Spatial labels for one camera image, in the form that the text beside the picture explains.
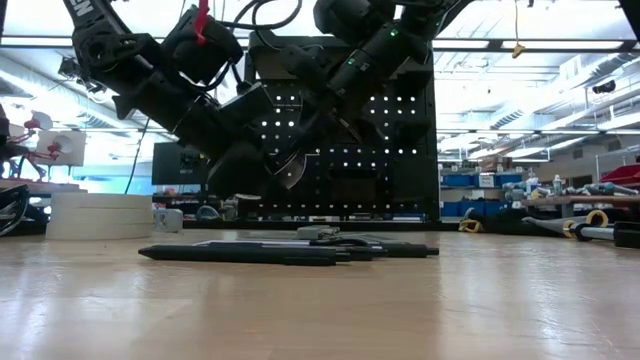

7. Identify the black hanging cable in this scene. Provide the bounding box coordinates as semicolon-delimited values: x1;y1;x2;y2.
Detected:
123;117;151;196

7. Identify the wooden workbench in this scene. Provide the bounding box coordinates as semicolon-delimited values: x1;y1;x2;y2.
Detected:
522;194;640;207

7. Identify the black overhead beam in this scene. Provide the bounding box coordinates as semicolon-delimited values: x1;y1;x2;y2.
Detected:
0;35;640;54

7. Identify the gray tool with yellow rim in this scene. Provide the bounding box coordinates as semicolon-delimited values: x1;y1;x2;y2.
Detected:
482;208;610;239

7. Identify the black pegboard bin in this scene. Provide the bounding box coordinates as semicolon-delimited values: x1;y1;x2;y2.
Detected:
391;121;434;151
327;168;380;205

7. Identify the black pen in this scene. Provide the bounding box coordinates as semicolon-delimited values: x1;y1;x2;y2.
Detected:
138;244;352;268
309;239;440;260

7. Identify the yellow hanging hook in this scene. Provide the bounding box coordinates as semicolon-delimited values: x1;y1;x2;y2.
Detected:
510;0;527;60

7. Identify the wooden side table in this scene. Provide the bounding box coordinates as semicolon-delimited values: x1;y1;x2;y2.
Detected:
0;178;89;195

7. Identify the blue storage bin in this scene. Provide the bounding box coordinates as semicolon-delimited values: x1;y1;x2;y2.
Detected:
440;200;507;218
441;173;477;189
493;172;524;188

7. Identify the gray screwdriver bit holder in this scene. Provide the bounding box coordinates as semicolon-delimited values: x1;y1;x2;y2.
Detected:
296;225;341;242

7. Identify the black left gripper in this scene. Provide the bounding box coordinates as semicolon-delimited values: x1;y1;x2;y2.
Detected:
112;74;281;199

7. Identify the small grey box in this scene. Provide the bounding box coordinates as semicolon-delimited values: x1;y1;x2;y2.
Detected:
153;208;184;234

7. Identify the white masking tape roll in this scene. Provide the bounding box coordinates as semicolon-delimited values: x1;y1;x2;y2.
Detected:
45;192;155;242

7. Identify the black pegboard stand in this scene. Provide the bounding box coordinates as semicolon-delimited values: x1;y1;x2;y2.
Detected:
238;29;441;225

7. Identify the white box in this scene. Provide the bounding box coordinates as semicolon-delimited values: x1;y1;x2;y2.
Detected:
34;130;87;167

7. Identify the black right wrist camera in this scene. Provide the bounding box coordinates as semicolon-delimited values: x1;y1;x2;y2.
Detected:
279;43;331;96

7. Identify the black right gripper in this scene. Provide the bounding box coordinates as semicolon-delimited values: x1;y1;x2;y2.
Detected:
272;34;431;176

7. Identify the red bin shelving rack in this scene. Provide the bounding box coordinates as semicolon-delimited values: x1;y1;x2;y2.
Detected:
599;163;640;188

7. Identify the black monitor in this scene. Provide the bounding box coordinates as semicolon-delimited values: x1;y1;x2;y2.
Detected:
151;142;211;187

